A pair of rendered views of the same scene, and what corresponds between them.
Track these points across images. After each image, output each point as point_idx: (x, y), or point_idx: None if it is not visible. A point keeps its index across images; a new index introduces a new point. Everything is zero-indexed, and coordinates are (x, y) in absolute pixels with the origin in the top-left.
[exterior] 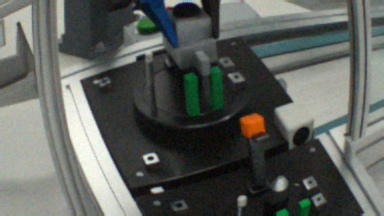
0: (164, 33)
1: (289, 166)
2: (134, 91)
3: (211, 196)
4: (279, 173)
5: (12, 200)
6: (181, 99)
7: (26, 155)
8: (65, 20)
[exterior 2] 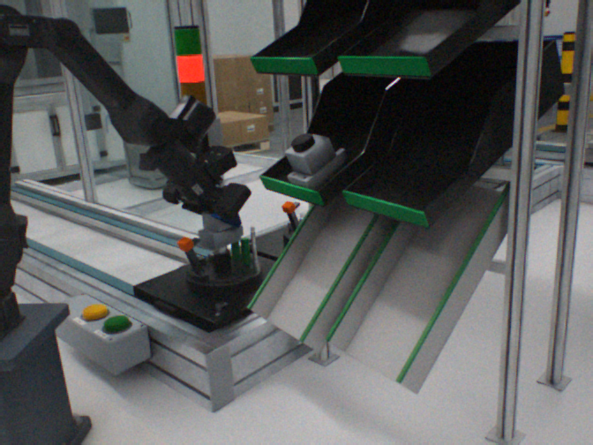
0: (236, 220)
1: (266, 246)
2: (236, 282)
3: None
4: (273, 247)
5: (358, 401)
6: (236, 268)
7: (280, 418)
8: (41, 429)
